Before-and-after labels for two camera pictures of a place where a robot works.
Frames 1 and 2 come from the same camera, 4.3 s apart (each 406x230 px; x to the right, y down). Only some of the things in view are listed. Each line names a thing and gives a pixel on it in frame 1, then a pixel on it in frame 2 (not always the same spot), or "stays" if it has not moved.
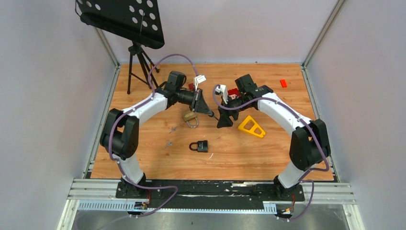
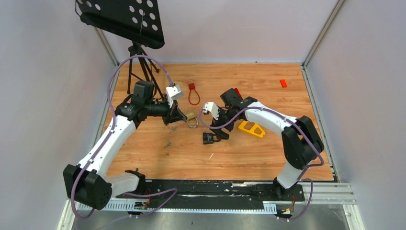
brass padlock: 190,116 stays
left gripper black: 199,104 → 174,114
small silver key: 169,143 stays
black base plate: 203,194 stays
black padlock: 202,146 → 208,138
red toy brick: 233,91 stays
